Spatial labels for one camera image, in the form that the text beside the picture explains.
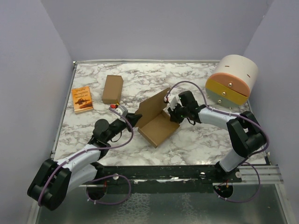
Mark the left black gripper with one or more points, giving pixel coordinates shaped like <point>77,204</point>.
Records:
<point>132,118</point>

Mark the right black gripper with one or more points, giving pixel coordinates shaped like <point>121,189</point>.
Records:
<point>173,117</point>

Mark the brown cardboard box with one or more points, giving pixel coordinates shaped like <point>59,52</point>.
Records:
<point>155,125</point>

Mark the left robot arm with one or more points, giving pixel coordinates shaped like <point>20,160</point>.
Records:
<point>55,179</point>

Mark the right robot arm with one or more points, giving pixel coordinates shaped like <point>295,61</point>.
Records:
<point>245,133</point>

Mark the small folded cardboard box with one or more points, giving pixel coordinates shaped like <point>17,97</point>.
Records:
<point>112,90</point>

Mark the orange book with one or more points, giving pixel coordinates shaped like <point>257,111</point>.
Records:
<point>82,100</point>

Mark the white cylinder with coloured base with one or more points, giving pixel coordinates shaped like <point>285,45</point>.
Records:
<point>232,81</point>

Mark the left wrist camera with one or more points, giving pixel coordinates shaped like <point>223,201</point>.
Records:
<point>122,110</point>

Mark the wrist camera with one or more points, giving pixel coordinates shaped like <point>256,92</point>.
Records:
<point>122,110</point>
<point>171,101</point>

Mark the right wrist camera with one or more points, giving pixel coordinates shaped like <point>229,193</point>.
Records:
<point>171,101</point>

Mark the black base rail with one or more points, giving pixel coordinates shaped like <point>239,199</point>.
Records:
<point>158,179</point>

